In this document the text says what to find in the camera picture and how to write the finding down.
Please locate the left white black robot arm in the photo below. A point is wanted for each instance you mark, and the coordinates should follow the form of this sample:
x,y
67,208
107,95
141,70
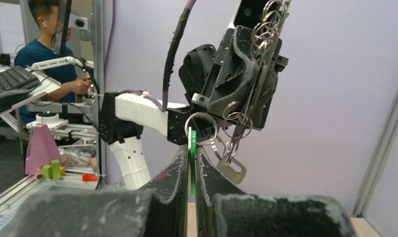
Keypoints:
x,y
125,114

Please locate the metal key holder plate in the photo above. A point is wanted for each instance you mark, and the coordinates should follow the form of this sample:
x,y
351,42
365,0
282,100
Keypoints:
x,y
263,55

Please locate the black keyboard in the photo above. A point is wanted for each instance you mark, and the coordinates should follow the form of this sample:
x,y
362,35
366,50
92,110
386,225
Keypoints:
x,y
16,84

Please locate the green key tag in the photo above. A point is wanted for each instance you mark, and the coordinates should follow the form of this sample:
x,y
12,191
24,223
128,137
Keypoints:
x,y
192,142

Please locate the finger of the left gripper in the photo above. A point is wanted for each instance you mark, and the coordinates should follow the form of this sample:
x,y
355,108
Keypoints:
x,y
265,87
233,72

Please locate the silver key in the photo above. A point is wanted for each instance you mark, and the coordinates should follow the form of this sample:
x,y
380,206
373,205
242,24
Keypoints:
x,y
235,171

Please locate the person in teal shirt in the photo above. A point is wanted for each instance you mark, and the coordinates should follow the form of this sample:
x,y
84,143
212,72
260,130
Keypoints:
x,y
45,13

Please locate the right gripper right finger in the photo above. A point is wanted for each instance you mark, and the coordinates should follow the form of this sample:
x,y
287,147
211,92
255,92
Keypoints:
x,y
225,210

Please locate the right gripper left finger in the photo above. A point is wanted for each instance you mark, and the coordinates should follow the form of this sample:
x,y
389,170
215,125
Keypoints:
x,y
157,209

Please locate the pink wedge block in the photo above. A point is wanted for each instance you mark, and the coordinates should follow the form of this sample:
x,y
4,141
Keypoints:
x,y
42,149

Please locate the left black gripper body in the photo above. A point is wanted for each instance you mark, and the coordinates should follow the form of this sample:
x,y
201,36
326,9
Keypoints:
x,y
201,64

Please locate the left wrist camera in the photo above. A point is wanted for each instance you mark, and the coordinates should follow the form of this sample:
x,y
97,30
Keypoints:
x,y
256,16

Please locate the green toy blocks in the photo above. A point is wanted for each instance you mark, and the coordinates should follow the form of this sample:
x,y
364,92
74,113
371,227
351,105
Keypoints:
x,y
53,170

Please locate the steel split keyring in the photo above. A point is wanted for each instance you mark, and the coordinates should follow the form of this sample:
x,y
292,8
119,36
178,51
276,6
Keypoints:
x,y
207,133

